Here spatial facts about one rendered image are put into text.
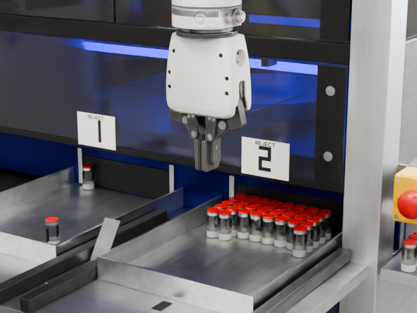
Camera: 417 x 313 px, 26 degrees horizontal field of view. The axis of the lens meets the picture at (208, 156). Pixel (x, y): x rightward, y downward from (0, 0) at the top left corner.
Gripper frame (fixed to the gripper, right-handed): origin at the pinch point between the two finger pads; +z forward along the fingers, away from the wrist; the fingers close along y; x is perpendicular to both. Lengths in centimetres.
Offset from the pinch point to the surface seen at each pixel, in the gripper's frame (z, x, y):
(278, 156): 7.6, -27.8, 4.7
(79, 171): 19, -35, 52
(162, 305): 22.4, 0.2, 7.1
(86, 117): 6, -28, 43
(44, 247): 19.5, -1.9, 30.3
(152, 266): 22.2, -9.8, 16.0
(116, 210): 22, -27, 36
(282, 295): 20.4, -7.2, -7.3
